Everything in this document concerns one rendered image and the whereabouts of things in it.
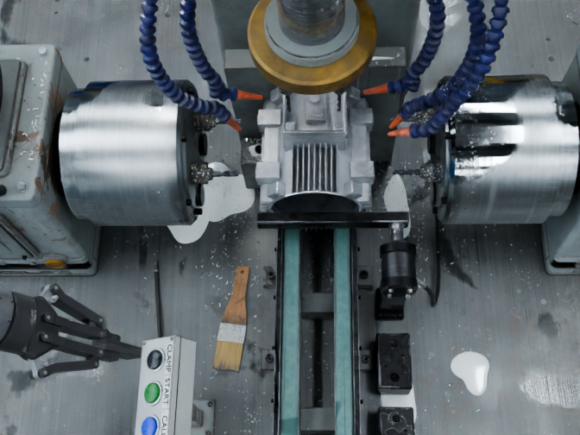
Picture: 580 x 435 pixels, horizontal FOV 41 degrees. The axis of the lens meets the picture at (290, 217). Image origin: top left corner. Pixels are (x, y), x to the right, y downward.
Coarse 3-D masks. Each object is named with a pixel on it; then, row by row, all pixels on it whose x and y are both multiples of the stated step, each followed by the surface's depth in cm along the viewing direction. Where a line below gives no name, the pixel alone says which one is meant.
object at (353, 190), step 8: (352, 88) 133; (272, 96) 134; (280, 96) 133; (352, 96) 132; (360, 96) 134; (272, 184) 127; (280, 184) 127; (344, 184) 127; (352, 184) 126; (360, 184) 127; (272, 192) 127; (280, 192) 126; (344, 192) 127; (352, 192) 125; (360, 192) 127
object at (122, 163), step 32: (96, 96) 127; (128, 96) 127; (160, 96) 126; (64, 128) 125; (96, 128) 124; (128, 128) 124; (160, 128) 123; (192, 128) 133; (64, 160) 125; (96, 160) 124; (128, 160) 123; (160, 160) 123; (192, 160) 132; (96, 192) 126; (128, 192) 126; (160, 192) 125; (192, 192) 132; (96, 224) 134; (128, 224) 134; (160, 224) 134
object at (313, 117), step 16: (304, 96) 130; (320, 96) 128; (336, 96) 130; (288, 112) 129; (304, 112) 129; (320, 112) 126; (336, 112) 128; (304, 128) 128; (320, 128) 127; (336, 128) 124; (288, 144) 128; (336, 144) 128
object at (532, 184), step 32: (480, 96) 123; (512, 96) 123; (544, 96) 122; (448, 128) 124; (480, 128) 121; (512, 128) 120; (544, 128) 120; (576, 128) 121; (448, 160) 124; (480, 160) 121; (512, 160) 121; (544, 160) 120; (576, 160) 121; (448, 192) 124; (480, 192) 123; (512, 192) 123; (544, 192) 123
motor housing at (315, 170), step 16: (272, 128) 134; (352, 128) 133; (272, 144) 132; (304, 144) 128; (320, 144) 127; (352, 144) 132; (368, 144) 134; (272, 160) 131; (288, 160) 129; (304, 160) 127; (320, 160) 126; (336, 160) 127; (352, 160) 130; (368, 160) 133; (288, 176) 128; (304, 176) 126; (320, 176) 125; (336, 176) 127; (288, 192) 127; (304, 192) 126; (320, 192) 126; (336, 192) 126; (368, 192) 130; (272, 208) 134; (288, 208) 139; (304, 208) 141; (320, 208) 141; (336, 208) 140; (352, 208) 137; (368, 208) 132
